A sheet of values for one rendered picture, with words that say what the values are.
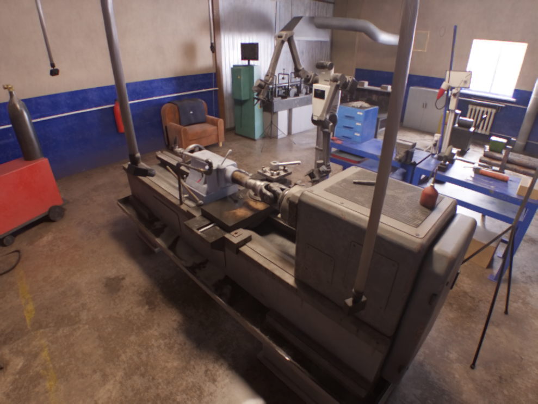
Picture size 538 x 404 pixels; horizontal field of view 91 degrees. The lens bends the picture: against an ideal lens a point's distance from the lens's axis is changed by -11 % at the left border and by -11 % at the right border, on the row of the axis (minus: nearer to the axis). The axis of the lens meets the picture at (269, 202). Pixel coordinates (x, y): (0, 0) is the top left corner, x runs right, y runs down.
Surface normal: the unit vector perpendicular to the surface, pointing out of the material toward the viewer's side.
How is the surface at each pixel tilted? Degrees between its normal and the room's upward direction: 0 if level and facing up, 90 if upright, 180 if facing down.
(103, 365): 0
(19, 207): 90
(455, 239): 0
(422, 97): 90
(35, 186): 90
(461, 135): 90
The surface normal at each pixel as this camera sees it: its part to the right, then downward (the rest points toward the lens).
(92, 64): 0.70, 0.35
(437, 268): -0.52, -0.33
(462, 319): 0.00, -0.87
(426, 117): -0.71, 0.35
